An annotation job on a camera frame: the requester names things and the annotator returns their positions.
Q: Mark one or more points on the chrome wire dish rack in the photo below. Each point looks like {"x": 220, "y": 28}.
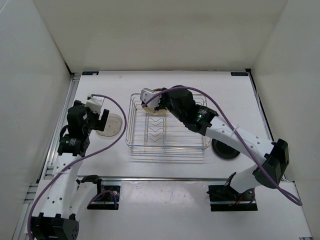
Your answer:
{"x": 159, "y": 131}

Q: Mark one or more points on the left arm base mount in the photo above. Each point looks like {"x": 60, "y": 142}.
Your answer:
{"x": 107, "y": 196}

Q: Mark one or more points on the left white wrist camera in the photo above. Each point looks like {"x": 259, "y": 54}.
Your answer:
{"x": 94, "y": 103}

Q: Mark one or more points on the clear glass plate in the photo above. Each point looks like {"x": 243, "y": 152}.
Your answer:
{"x": 112, "y": 127}

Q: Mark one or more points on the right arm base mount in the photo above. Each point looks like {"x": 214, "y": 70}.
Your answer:
{"x": 223, "y": 200}

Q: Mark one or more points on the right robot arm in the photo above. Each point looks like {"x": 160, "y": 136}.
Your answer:
{"x": 271, "y": 158}

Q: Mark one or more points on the black round plate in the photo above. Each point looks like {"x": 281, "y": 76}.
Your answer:
{"x": 224, "y": 151}

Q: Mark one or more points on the beige printed plate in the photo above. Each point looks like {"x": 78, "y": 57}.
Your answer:
{"x": 158, "y": 111}

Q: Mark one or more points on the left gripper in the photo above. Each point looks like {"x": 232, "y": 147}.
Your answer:
{"x": 99, "y": 125}

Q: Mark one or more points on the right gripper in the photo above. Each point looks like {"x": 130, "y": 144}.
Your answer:
{"x": 161, "y": 105}

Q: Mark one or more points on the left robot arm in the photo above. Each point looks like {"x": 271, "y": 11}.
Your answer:
{"x": 57, "y": 219}

